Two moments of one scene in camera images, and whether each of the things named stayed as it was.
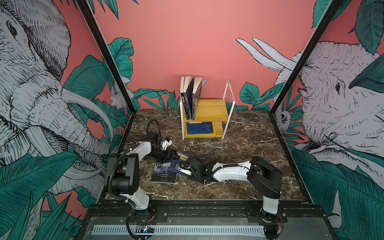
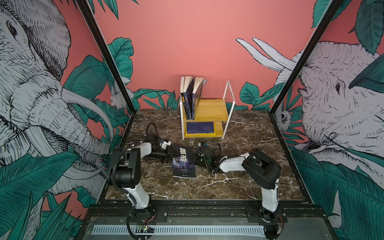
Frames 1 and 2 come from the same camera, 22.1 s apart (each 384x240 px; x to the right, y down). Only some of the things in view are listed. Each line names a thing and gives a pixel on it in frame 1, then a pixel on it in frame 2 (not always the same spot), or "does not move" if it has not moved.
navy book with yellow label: (181, 158) → (195, 127)
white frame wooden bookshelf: (212, 116) does not move
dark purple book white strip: (161, 174) → (183, 163)
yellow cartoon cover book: (202, 134) does not move
